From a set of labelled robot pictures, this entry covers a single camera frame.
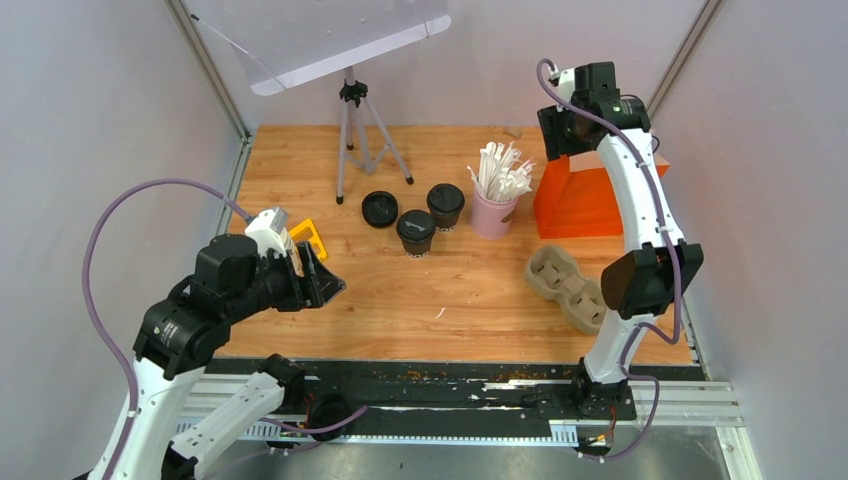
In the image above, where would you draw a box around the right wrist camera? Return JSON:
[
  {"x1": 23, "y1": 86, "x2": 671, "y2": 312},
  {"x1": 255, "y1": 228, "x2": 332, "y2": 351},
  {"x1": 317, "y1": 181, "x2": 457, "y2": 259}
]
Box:
[{"x1": 551, "y1": 68, "x2": 576, "y2": 102}]

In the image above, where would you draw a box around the black cup lid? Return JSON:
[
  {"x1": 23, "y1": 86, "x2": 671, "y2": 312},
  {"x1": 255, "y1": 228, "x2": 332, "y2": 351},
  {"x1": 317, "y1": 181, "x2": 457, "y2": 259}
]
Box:
[
  {"x1": 426, "y1": 183, "x2": 465, "y2": 215},
  {"x1": 396, "y1": 209, "x2": 436, "y2": 242}
]

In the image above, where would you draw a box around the white reflector board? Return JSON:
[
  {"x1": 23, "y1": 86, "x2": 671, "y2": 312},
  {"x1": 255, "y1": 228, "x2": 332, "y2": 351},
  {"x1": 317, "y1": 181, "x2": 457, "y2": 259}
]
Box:
[{"x1": 187, "y1": 0, "x2": 452, "y2": 97}]

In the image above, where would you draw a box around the cardboard cup carrier tray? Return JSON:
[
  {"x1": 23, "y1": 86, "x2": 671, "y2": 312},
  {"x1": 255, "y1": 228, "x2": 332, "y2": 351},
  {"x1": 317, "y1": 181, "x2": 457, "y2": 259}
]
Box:
[{"x1": 524, "y1": 245, "x2": 607, "y2": 336}]

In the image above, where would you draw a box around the orange paper bag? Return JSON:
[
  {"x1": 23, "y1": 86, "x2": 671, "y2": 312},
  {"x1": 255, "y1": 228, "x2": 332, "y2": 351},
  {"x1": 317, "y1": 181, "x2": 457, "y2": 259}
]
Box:
[{"x1": 533, "y1": 135, "x2": 671, "y2": 240}]

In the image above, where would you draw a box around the yellow triangular plastic stand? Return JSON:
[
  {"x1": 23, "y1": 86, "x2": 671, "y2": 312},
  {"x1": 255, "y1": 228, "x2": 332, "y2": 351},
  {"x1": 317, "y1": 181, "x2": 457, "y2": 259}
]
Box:
[{"x1": 288, "y1": 218, "x2": 329, "y2": 261}]

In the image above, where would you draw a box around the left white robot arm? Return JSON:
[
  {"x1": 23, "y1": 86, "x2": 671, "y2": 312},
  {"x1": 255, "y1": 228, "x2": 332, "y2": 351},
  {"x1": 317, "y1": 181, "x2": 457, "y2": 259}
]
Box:
[{"x1": 88, "y1": 234, "x2": 346, "y2": 479}]

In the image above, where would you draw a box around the purple cable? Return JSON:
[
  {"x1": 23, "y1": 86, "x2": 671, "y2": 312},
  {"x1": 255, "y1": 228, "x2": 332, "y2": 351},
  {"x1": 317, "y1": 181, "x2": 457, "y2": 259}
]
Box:
[
  {"x1": 535, "y1": 58, "x2": 685, "y2": 463},
  {"x1": 82, "y1": 178, "x2": 369, "y2": 480}
]

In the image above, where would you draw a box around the stack of black lids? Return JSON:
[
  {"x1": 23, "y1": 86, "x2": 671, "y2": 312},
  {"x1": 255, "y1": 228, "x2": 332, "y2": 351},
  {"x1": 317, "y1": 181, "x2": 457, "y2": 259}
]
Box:
[{"x1": 361, "y1": 190, "x2": 399, "y2": 228}]

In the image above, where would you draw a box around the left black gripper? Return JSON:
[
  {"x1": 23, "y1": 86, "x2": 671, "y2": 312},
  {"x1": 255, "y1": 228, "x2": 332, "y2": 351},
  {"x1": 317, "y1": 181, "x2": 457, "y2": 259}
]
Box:
[{"x1": 228, "y1": 238, "x2": 349, "y2": 321}]

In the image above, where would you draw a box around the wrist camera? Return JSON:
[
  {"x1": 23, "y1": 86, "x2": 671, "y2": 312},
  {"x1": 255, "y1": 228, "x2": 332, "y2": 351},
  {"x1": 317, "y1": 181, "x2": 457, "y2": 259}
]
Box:
[
  {"x1": 244, "y1": 206, "x2": 297, "y2": 263},
  {"x1": 551, "y1": 68, "x2": 576, "y2": 102}
]

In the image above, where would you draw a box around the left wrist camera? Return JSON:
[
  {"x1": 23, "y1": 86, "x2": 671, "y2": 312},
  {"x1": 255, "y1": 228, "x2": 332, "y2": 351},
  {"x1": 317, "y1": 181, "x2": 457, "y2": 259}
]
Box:
[{"x1": 244, "y1": 206, "x2": 297, "y2": 263}]

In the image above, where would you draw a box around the bundle of wrapped straws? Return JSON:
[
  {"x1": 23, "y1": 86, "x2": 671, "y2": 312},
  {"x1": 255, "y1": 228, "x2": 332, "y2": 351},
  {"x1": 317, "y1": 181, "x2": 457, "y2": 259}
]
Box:
[{"x1": 466, "y1": 141, "x2": 535, "y2": 204}]

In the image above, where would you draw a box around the black paper coffee cup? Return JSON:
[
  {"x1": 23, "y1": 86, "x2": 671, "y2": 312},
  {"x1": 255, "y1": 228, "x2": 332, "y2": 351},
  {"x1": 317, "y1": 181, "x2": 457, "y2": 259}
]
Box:
[
  {"x1": 400, "y1": 236, "x2": 433, "y2": 258},
  {"x1": 429, "y1": 207, "x2": 463, "y2": 232}
]

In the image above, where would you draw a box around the grey tripod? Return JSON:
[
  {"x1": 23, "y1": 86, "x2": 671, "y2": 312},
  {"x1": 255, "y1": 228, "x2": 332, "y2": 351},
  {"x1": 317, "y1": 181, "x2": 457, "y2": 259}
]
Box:
[{"x1": 335, "y1": 66, "x2": 415, "y2": 205}]

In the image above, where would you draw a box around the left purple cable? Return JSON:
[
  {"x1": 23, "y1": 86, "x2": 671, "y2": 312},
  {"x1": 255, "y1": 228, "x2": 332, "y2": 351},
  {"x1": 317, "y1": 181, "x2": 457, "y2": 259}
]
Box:
[{"x1": 82, "y1": 178, "x2": 369, "y2": 480}]

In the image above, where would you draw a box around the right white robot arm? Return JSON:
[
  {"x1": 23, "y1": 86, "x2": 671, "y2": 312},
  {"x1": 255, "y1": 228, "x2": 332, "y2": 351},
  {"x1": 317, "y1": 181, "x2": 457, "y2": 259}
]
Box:
[{"x1": 535, "y1": 58, "x2": 704, "y2": 418}]

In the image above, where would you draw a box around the pink straw holder cup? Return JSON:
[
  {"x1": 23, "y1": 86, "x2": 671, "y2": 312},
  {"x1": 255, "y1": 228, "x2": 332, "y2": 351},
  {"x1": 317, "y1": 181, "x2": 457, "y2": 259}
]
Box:
[{"x1": 470, "y1": 189, "x2": 519, "y2": 240}]

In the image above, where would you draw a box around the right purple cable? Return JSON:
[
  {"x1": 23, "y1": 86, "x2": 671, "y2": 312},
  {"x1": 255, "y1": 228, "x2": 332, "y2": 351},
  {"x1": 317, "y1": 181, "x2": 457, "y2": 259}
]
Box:
[{"x1": 535, "y1": 58, "x2": 685, "y2": 463}]

